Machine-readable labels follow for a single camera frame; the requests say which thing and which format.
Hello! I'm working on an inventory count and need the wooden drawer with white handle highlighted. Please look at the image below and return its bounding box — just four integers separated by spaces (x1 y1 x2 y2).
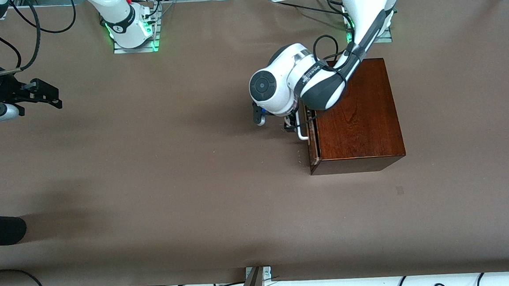
296 106 322 165

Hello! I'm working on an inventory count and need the dark wooden drawer cabinet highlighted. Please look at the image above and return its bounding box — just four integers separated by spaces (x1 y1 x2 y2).
303 56 407 176

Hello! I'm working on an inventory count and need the brown table cover sheet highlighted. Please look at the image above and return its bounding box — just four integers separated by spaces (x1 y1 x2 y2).
0 0 509 286

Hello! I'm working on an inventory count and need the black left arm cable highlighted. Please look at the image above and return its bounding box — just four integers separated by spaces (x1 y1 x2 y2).
310 0 359 84

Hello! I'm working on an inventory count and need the black base power cable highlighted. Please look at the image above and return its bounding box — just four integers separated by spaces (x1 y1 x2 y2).
270 0 349 23

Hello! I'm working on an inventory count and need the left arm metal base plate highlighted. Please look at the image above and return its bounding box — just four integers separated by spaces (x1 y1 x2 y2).
346 26 394 46

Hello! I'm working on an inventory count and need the metal corner bracket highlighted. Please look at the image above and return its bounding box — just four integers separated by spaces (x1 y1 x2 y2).
244 266 272 282

